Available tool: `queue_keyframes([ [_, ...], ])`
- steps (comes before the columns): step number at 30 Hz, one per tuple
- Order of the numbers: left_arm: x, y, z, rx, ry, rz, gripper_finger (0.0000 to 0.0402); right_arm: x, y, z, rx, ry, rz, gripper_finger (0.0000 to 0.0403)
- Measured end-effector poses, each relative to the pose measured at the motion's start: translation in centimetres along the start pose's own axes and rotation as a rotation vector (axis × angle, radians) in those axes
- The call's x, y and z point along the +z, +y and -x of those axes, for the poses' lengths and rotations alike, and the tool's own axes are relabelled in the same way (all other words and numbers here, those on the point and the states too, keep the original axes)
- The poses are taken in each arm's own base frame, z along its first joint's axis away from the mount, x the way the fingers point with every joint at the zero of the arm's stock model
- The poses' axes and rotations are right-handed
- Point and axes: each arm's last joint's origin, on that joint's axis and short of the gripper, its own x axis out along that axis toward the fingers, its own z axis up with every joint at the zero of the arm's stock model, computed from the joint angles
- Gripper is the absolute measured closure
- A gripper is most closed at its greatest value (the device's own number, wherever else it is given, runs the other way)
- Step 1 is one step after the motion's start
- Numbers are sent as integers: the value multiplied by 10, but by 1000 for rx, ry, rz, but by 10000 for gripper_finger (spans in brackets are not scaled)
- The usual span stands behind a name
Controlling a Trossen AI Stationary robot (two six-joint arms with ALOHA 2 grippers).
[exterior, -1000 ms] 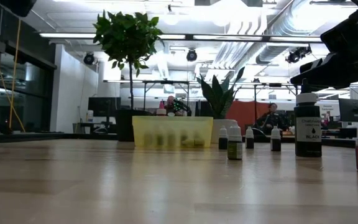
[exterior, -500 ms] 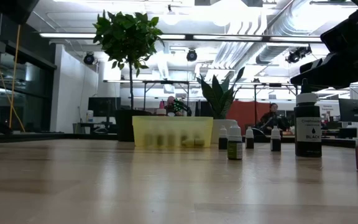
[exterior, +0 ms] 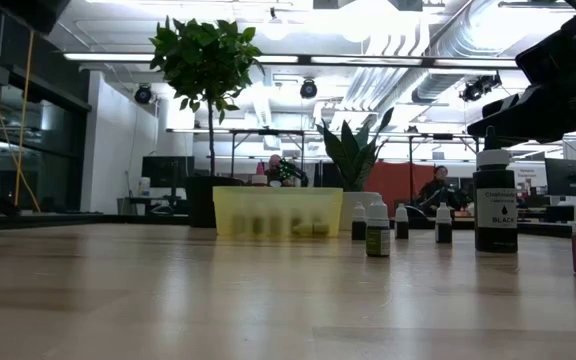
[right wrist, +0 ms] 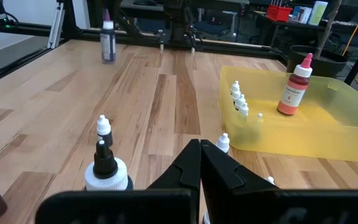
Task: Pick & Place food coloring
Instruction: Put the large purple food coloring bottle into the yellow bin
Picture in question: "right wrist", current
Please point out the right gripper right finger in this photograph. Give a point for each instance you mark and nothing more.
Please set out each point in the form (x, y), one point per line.
(222, 174)

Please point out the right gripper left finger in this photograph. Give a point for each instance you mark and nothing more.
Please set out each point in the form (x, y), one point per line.
(185, 174)

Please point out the large black food colouring bottle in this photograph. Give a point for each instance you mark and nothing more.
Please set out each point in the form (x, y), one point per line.
(106, 174)

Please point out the small green-label dropper bottle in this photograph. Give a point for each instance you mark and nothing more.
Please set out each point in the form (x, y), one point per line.
(104, 129)

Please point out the large pink food colouring bottle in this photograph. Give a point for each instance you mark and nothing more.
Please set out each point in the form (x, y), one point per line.
(294, 90)

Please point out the large purple food colouring bottle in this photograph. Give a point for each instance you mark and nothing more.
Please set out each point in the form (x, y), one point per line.
(108, 43)

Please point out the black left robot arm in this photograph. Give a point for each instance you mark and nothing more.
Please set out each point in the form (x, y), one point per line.
(182, 21)

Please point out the yellow translucent plastic bin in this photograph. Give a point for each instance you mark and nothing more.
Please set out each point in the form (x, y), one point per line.
(291, 143)

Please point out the white peg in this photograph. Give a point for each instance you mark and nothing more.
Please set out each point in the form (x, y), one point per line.
(193, 49)
(161, 43)

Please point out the blue office chair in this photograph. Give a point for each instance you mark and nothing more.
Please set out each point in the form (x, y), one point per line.
(211, 28)

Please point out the black plant pot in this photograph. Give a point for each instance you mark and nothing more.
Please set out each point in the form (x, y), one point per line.
(322, 63)

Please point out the red box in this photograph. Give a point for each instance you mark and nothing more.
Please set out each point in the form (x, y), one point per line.
(279, 13)

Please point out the white and blue box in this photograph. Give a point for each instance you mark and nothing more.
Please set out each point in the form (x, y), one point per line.
(301, 14)

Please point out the silver aluminium profile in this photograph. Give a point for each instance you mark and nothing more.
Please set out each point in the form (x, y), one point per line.
(56, 26)

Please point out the black aluminium table frame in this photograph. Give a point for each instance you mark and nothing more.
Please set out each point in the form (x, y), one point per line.
(135, 38)

